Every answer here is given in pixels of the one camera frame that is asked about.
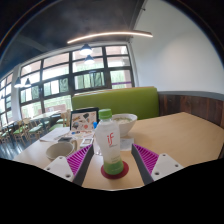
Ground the black sticker-covered laptop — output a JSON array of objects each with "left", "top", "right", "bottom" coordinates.
[{"left": 69, "top": 106, "right": 100, "bottom": 133}]

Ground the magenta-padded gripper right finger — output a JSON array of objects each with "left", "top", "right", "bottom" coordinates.
[{"left": 130, "top": 143, "right": 184, "bottom": 186}]

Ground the light wooden dining table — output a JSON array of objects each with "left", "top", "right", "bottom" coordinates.
[{"left": 31, "top": 109, "right": 63, "bottom": 124}]

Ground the white green-capped drink bottle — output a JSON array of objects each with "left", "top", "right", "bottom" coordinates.
[{"left": 94, "top": 108, "right": 125, "bottom": 176}]

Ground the group of green-seated wooden chairs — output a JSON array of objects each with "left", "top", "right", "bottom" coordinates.
[{"left": 0, "top": 109, "right": 73, "bottom": 143}]

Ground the long linear ceiling light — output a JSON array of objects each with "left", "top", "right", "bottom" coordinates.
[{"left": 66, "top": 30, "right": 154, "bottom": 45}]

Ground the white ceramic bowl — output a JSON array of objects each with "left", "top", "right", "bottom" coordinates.
[{"left": 111, "top": 113, "right": 138, "bottom": 138}]

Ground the flat round red coaster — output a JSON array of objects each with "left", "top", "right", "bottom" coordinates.
[{"left": 100, "top": 160, "right": 130, "bottom": 180}]

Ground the white paper cup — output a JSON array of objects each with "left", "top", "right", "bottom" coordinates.
[{"left": 45, "top": 141, "right": 77, "bottom": 162}]

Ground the green upholstered booth bench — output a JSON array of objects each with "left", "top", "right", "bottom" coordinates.
[{"left": 71, "top": 86, "right": 160, "bottom": 121}]

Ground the black-framed window wall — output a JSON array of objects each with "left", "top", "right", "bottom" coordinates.
[{"left": 0, "top": 44, "right": 135, "bottom": 125}]

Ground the white paper napkin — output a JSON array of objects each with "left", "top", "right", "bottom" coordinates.
[{"left": 119, "top": 137, "right": 135, "bottom": 152}]

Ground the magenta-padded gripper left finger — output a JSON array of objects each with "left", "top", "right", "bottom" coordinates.
[{"left": 43, "top": 143, "right": 95, "bottom": 187}]

